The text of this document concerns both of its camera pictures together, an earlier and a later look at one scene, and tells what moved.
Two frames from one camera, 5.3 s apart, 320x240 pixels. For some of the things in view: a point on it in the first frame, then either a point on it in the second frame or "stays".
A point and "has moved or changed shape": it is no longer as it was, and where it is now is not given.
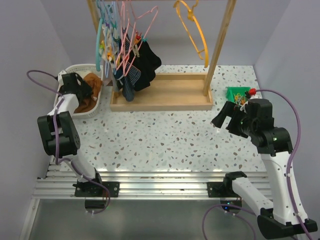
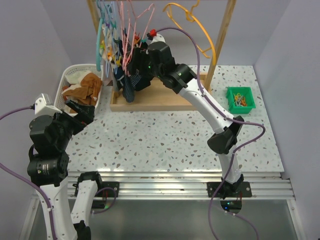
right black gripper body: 247,124 -> 141,55
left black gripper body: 85,89 -> 72,124
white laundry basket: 82,70 stays
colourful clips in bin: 239,99 stays
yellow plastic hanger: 191,16 has moved or changed shape
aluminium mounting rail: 61,184 stays
